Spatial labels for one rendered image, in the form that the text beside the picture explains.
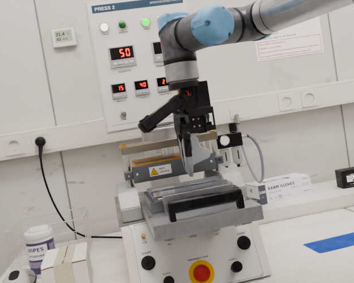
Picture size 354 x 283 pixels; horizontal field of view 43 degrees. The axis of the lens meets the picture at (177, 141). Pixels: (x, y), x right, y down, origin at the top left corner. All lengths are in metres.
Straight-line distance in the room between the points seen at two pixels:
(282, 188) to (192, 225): 0.90
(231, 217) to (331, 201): 0.85
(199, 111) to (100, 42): 0.56
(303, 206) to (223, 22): 0.92
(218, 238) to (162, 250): 0.14
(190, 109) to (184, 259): 0.37
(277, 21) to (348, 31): 1.19
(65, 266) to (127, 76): 0.60
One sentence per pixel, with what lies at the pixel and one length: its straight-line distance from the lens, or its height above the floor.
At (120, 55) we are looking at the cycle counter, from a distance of 1.44.
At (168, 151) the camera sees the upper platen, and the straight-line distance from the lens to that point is 1.29.
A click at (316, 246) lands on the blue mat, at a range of 1.33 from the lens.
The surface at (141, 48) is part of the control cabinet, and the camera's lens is 1.45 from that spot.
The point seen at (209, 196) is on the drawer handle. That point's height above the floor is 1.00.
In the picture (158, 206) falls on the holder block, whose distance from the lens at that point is 0.97.
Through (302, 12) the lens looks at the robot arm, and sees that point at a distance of 0.90.
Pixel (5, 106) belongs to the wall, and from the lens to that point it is 1.88.
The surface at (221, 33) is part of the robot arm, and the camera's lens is 0.90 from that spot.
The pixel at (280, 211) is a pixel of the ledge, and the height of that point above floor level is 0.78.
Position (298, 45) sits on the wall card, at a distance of 2.01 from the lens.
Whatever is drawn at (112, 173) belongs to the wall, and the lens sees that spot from 1.84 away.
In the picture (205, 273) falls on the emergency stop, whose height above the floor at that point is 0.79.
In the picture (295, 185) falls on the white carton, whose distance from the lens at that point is 1.77.
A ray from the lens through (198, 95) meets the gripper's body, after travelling 1.00.
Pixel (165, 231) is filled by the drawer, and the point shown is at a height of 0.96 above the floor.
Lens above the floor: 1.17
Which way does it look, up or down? 3 degrees down
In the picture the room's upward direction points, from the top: 9 degrees counter-clockwise
